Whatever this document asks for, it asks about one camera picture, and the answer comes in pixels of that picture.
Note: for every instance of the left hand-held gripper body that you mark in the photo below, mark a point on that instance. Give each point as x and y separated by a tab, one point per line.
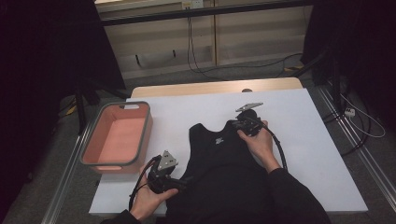
162	180

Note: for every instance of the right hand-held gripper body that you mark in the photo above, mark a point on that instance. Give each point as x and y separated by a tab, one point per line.
249	123

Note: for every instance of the black sleeveless vest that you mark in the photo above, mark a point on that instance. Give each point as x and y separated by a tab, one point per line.
218	171

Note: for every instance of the pink basket with grey rim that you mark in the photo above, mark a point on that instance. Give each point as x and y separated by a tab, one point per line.
93	149

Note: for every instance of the person's left hand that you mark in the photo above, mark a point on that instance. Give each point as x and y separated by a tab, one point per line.
152	199

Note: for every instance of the person's right hand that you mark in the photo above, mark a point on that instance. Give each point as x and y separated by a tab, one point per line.
261	146

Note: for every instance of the light wooden table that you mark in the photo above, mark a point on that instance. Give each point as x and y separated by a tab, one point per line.
202	88

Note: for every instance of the white table cover sheet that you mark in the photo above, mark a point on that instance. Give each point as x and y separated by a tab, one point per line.
311	155

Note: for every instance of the yellow floor tape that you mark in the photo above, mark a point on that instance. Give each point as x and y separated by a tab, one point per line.
71	110
294	68

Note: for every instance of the beige cabinet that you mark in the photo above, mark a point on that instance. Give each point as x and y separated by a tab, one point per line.
255	34

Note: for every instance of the black metal stand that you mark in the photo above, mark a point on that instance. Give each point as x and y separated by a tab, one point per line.
335	84

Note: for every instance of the white power strip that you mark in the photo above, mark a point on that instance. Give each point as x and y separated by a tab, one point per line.
350	112

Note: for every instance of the black tripod stand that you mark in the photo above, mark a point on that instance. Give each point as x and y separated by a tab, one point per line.
81	112

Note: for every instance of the black horizontal bar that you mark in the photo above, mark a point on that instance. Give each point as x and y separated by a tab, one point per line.
202	12

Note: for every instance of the narrow black curtain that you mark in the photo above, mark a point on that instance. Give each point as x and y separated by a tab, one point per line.
367	46

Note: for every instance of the wide black curtain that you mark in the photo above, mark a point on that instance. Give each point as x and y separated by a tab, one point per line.
37	62

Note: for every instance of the aluminium floor rail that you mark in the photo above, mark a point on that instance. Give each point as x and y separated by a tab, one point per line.
62	186
373	168

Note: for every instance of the small black cabinet bracket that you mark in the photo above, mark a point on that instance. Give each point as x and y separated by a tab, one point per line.
174	53
137	60

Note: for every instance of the white wall socket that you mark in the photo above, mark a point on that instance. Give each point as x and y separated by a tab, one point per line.
193	3

